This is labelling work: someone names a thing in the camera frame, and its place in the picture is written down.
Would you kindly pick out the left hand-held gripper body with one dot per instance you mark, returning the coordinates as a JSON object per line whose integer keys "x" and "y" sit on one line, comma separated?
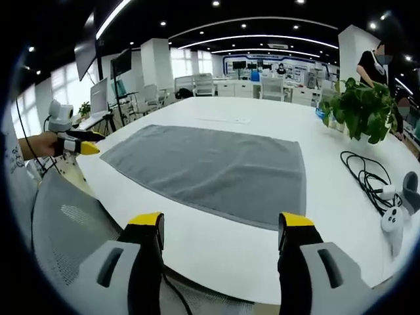
{"x": 60, "y": 116}

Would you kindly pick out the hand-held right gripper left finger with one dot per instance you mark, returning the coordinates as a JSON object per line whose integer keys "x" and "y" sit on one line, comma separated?
{"x": 111, "y": 262}

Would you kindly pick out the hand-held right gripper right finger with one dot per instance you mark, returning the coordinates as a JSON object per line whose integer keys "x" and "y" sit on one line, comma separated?
{"x": 328, "y": 262}

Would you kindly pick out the grey towel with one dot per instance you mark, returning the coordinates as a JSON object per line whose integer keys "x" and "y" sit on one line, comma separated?
{"x": 210, "y": 170}

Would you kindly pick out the person's left hand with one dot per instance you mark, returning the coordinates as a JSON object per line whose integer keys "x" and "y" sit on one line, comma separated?
{"x": 50, "y": 144}

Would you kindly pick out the small green plant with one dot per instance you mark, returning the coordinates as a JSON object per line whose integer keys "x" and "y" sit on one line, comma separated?
{"x": 84, "y": 108}

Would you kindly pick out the black tripod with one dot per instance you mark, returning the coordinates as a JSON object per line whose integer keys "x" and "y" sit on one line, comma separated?
{"x": 110, "y": 123}

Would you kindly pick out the white monitor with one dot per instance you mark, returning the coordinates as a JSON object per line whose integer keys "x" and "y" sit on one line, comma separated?
{"x": 99, "y": 96}

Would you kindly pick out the grey mesh chair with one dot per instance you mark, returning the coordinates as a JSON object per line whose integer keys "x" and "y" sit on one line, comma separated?
{"x": 65, "y": 229}

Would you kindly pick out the white handheld controller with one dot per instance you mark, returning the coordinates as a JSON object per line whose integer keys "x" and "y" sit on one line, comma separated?
{"x": 393, "y": 226}

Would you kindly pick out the person's white shirt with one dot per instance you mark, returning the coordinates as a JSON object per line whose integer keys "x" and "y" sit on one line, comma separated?
{"x": 16, "y": 183}

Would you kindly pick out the white office chair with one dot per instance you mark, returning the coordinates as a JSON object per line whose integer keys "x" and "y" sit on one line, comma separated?
{"x": 203, "y": 84}
{"x": 151, "y": 96}
{"x": 272, "y": 88}

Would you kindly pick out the black screen on stand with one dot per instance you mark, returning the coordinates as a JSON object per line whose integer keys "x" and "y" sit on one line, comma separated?
{"x": 120, "y": 64}

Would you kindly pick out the white power adapter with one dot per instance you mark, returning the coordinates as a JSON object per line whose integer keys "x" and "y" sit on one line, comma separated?
{"x": 388, "y": 193}

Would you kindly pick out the white table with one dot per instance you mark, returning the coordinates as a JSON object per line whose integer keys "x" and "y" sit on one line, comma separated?
{"x": 229, "y": 259}

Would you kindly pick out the white flat strip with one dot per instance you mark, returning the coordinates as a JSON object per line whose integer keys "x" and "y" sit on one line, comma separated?
{"x": 226, "y": 120}

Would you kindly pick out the blue packet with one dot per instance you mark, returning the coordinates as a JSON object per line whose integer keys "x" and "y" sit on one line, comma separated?
{"x": 319, "y": 112}

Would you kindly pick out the green potted plant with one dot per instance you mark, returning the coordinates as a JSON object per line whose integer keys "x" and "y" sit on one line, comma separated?
{"x": 361, "y": 105}

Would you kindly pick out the large black wall screen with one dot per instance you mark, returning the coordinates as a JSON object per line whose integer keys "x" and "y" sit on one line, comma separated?
{"x": 86, "y": 49}

